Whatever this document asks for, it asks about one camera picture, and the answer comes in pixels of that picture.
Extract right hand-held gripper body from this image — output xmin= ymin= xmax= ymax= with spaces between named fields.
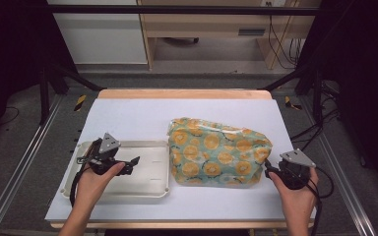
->
xmin=276 ymin=148 xmax=317 ymax=191

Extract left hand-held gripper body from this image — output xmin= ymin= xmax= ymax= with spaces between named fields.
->
xmin=85 ymin=132 xmax=136 ymax=176

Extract orange slice print bag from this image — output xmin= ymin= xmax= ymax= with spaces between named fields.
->
xmin=166 ymin=116 xmax=274 ymax=189

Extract person's right hand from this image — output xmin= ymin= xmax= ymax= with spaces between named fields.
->
xmin=268 ymin=166 xmax=320 ymax=224

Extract person's left hand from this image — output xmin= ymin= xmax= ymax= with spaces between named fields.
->
xmin=74 ymin=161 xmax=126 ymax=212

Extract cream plastic tray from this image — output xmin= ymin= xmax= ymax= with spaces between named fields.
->
xmin=60 ymin=140 xmax=172 ymax=200

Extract white table mat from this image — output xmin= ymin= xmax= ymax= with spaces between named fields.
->
xmin=44 ymin=97 xmax=318 ymax=223

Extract yellow black tape strip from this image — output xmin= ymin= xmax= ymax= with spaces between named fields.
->
xmin=283 ymin=95 xmax=303 ymax=111
xmin=74 ymin=94 xmax=88 ymax=112

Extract white cabinet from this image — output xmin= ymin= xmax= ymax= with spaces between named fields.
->
xmin=46 ymin=0 xmax=149 ymax=66

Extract black curtain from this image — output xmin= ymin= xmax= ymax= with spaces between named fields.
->
xmin=0 ymin=0 xmax=79 ymax=148
xmin=297 ymin=0 xmax=378 ymax=193

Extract light wooden desk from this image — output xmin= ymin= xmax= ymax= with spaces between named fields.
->
xmin=137 ymin=0 xmax=321 ymax=71

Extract black floor cables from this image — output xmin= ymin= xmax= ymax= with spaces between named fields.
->
xmin=289 ymin=80 xmax=343 ymax=144

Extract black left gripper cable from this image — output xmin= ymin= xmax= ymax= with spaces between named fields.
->
xmin=69 ymin=139 xmax=102 ymax=208

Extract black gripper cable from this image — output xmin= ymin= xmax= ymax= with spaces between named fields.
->
xmin=69 ymin=139 xmax=102 ymax=208
xmin=303 ymin=165 xmax=336 ymax=236

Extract aluminium floor rail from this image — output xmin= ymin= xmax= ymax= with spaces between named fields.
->
xmin=298 ymin=95 xmax=378 ymax=236
xmin=0 ymin=93 xmax=64 ymax=236

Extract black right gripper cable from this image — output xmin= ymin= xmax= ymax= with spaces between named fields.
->
xmin=303 ymin=165 xmax=336 ymax=236

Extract black frame stand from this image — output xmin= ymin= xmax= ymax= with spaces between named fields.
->
xmin=261 ymin=60 xmax=325 ymax=125
xmin=38 ymin=61 xmax=105 ymax=126

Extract thin black floor cable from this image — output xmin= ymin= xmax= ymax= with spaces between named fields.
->
xmin=0 ymin=105 xmax=21 ymax=127

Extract black hanging cables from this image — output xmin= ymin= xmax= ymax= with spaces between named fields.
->
xmin=267 ymin=1 xmax=305 ymax=70

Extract black horizontal frame bar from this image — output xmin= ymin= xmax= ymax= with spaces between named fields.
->
xmin=44 ymin=4 xmax=321 ymax=17

